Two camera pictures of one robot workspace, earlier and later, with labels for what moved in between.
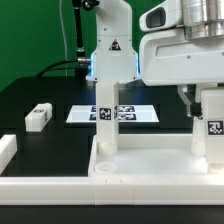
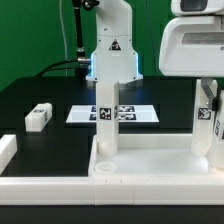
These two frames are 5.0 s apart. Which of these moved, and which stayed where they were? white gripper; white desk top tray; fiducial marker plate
Moved: white gripper
Stayed: white desk top tray; fiducial marker plate
